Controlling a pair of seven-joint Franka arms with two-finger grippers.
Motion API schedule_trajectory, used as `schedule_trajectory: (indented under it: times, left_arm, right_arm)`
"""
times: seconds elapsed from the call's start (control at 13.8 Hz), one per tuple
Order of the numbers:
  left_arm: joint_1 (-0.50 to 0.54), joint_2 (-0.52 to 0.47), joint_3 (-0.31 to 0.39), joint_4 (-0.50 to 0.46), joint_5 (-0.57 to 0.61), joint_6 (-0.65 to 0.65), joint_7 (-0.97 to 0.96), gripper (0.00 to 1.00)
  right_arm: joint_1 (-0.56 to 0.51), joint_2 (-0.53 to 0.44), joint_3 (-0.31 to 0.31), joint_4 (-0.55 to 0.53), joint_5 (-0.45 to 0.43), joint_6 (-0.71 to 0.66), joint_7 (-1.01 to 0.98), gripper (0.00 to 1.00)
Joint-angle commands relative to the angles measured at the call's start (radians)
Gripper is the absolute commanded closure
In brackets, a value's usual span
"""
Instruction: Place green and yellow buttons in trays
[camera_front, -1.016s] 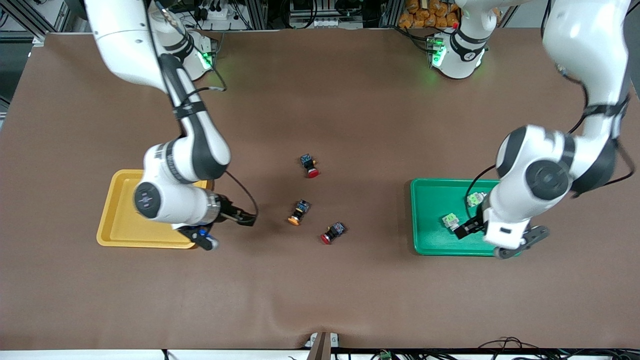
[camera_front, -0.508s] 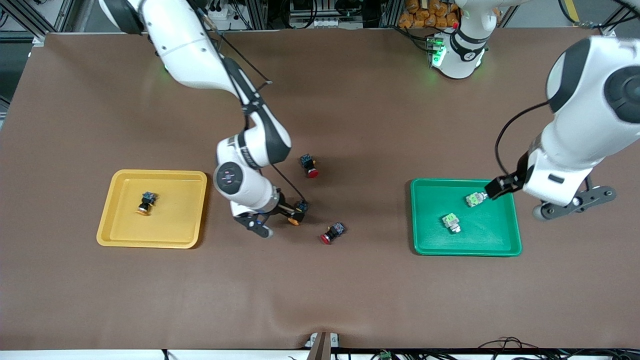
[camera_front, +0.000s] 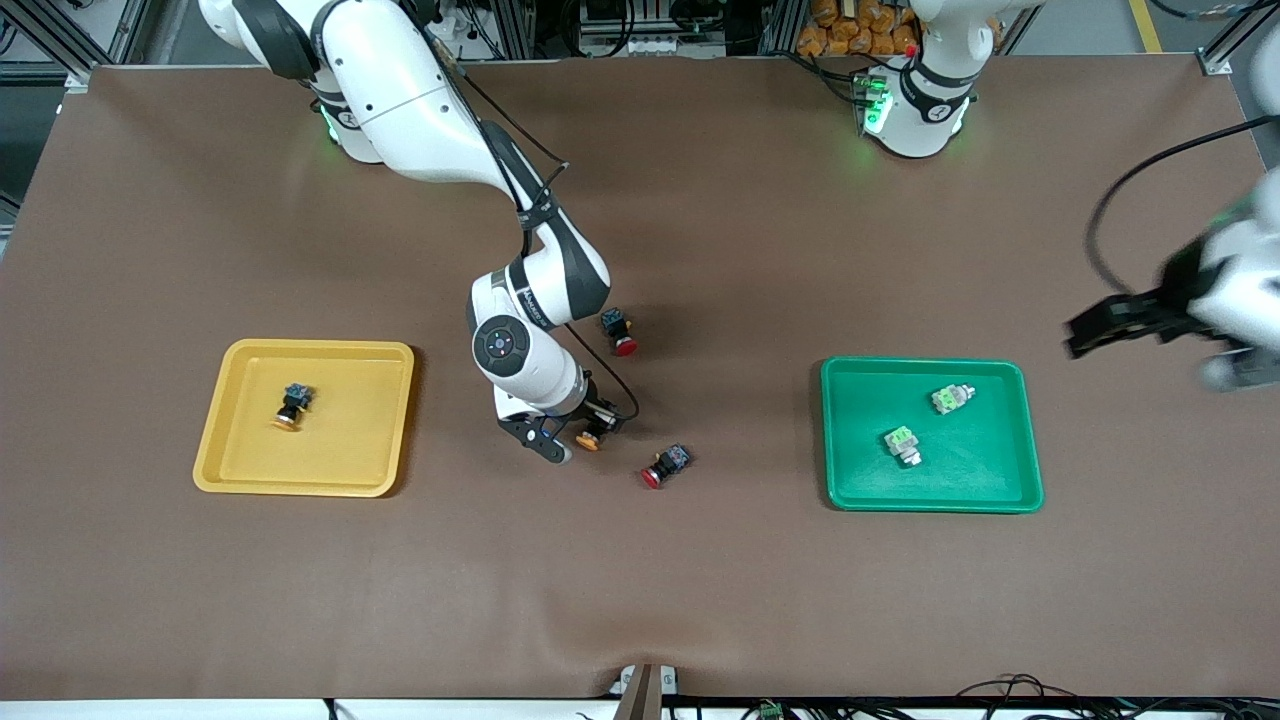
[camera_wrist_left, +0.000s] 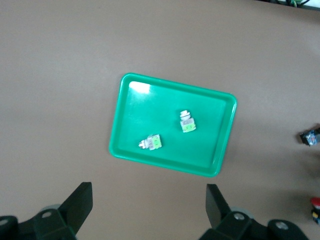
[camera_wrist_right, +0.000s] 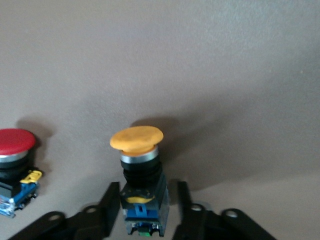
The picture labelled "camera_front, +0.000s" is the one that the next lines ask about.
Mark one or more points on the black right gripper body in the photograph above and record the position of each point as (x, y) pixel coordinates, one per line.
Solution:
(592, 411)

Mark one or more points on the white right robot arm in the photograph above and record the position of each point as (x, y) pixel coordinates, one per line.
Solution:
(400, 90)

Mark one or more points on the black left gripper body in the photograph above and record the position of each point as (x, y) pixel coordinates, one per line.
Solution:
(1178, 283)

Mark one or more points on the red push button switch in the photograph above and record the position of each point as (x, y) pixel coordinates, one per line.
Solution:
(620, 332)
(665, 466)

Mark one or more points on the white power strip with plugs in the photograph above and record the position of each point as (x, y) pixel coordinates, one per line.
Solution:
(445, 30)

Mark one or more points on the green plastic tray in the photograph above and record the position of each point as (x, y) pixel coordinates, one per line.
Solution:
(960, 470)

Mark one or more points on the small green connector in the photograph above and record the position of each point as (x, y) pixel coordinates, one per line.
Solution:
(770, 710)

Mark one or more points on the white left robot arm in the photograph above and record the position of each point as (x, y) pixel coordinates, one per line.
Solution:
(920, 100)

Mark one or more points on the white empty power strip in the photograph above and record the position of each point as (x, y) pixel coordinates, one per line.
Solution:
(660, 45)

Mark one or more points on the green push button switch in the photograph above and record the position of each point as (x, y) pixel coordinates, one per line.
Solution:
(903, 446)
(952, 398)

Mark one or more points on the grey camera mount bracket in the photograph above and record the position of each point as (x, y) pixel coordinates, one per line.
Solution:
(645, 695)

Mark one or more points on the aluminium frame post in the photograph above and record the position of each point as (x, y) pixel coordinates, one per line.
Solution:
(76, 80)
(1215, 62)
(510, 25)

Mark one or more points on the brown table cover mat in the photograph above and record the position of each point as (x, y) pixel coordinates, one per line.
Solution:
(640, 580)

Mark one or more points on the bag of orange items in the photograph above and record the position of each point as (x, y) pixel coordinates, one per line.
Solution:
(850, 30)

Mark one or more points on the yellow plastic tray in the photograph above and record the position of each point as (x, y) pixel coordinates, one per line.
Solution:
(350, 440)

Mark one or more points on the yellow push button switch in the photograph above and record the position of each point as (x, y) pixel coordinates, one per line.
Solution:
(588, 440)
(292, 405)

